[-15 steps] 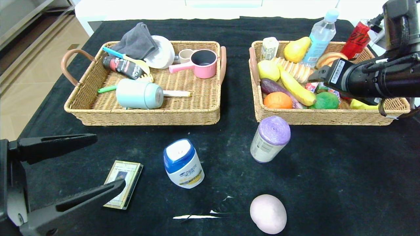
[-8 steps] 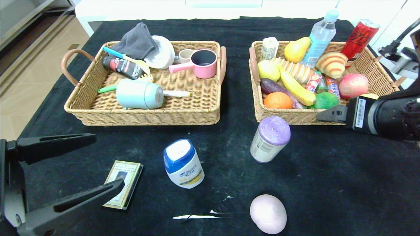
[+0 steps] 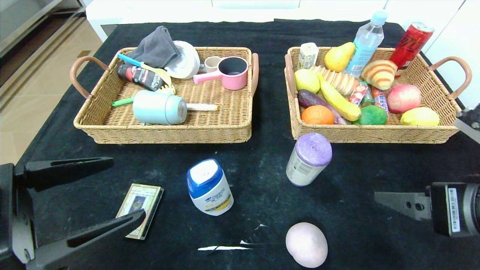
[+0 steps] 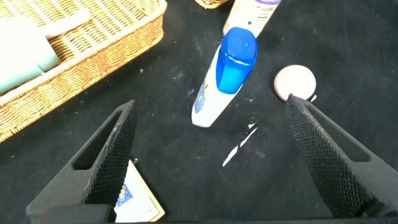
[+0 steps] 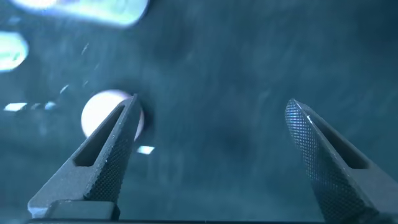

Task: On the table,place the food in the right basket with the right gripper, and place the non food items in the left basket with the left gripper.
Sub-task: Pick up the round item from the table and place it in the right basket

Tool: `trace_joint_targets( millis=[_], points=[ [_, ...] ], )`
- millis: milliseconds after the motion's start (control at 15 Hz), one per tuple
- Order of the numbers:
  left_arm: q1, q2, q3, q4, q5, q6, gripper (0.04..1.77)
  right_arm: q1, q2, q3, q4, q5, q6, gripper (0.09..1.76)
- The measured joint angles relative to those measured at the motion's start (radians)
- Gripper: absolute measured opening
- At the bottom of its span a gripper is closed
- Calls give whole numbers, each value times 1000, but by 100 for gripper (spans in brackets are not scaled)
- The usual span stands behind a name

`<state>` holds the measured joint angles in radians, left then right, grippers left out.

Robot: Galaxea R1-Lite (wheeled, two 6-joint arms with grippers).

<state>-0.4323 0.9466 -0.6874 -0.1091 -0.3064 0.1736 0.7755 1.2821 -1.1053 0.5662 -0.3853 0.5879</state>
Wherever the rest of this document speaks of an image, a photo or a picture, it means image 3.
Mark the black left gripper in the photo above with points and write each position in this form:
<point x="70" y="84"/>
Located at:
<point x="15" y="210"/>

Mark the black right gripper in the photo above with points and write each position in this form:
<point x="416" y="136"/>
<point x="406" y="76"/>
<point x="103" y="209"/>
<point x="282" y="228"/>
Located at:
<point x="450" y="208"/>

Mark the green toy lime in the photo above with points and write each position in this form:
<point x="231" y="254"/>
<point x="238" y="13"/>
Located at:
<point x="371" y="115"/>

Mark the pale purple toy ball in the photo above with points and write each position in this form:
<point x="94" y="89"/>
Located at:
<point x="306" y="245"/>

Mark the yellow toy banana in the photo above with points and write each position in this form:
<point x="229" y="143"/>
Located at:
<point x="339" y="101"/>

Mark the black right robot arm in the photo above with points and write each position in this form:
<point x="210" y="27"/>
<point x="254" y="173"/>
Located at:
<point x="473" y="210"/>

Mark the wicker basket holding food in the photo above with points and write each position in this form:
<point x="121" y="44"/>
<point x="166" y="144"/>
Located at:
<point x="375" y="133"/>

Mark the wicker basket holding utensils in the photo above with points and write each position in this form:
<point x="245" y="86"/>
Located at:
<point x="210" y="123"/>

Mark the beige playing card box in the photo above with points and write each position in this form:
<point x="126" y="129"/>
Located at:
<point x="140" y="198"/>

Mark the oval yellow toy mango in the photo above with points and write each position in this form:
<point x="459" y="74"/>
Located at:
<point x="419" y="117"/>

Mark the red pink toy apple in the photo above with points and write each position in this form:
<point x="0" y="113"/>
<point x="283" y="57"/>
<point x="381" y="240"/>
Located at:
<point x="403" y="98"/>

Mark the purple trash bag roll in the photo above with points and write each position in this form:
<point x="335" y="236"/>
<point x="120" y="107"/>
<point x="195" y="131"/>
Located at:
<point x="307" y="165"/>

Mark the orange sausage stick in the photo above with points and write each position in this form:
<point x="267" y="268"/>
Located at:
<point x="380" y="99"/>

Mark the green chewing gum pack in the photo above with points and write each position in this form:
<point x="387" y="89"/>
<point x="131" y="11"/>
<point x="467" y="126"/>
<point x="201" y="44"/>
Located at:
<point x="367" y="98"/>

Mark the red chewy candy stick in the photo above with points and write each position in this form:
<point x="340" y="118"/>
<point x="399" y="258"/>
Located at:
<point x="358" y="93"/>

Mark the orange toy tangerine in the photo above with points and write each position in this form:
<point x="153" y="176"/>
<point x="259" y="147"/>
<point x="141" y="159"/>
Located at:
<point x="317" y="115"/>

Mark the light teal mug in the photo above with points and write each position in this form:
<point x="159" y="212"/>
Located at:
<point x="157" y="108"/>

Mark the striped toy croissant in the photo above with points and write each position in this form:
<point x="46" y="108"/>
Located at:
<point x="378" y="75"/>

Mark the white bottle blue cap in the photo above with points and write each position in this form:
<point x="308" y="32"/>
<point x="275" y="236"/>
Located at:
<point x="210" y="191"/>

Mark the sliced toy bread loaf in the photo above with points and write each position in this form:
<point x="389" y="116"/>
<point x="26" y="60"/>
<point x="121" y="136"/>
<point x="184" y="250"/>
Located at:
<point x="343" y="82"/>

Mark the purple toy eggplant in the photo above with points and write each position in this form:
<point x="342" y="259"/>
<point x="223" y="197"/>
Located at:
<point x="311" y="99"/>

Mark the black bottle red label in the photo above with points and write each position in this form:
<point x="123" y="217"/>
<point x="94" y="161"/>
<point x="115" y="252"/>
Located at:
<point x="140" y="76"/>

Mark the black table cloth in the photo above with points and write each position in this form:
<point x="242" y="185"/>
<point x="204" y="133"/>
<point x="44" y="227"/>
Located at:
<point x="262" y="168"/>

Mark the red soda can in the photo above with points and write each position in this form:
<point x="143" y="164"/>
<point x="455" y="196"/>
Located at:
<point x="408" y="47"/>

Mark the round yellow toy lemon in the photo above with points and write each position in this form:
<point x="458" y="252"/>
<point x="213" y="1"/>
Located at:
<point x="306" y="81"/>

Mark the yellow toy pear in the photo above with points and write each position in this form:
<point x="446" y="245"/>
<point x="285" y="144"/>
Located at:
<point x="337" y="58"/>

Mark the clear water bottle blue label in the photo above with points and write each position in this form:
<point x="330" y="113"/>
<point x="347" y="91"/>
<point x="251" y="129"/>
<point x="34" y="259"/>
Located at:
<point x="365" y="45"/>

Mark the grey folded cloth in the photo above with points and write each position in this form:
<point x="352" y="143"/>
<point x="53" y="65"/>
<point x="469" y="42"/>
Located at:
<point x="156" y="48"/>

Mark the white drink carton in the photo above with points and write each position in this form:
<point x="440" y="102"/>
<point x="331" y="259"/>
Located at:
<point x="307" y="56"/>

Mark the white plate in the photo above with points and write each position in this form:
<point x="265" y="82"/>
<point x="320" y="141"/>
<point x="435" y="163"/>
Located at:
<point x="186" y="61"/>

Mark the grey metal shelf unit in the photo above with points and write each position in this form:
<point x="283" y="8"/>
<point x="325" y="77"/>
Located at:
<point x="22" y="18"/>

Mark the small beige cup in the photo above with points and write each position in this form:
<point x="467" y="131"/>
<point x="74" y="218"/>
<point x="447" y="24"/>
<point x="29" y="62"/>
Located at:
<point x="212" y="64"/>

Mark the pink saucepan cup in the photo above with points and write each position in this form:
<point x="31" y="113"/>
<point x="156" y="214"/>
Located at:
<point x="236" y="82"/>

